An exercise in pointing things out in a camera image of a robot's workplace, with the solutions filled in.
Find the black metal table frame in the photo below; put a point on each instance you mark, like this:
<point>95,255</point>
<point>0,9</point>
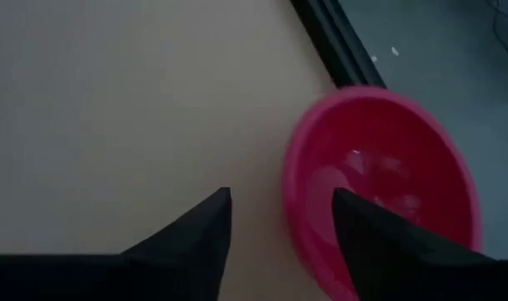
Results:
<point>333,42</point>

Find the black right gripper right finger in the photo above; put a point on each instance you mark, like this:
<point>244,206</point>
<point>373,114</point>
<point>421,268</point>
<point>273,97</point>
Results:
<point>387,255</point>

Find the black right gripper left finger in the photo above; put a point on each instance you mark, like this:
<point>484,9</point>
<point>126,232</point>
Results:
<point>195,251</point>

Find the red bowl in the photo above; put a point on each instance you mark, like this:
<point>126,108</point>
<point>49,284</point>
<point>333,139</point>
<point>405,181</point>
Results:
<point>387,138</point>

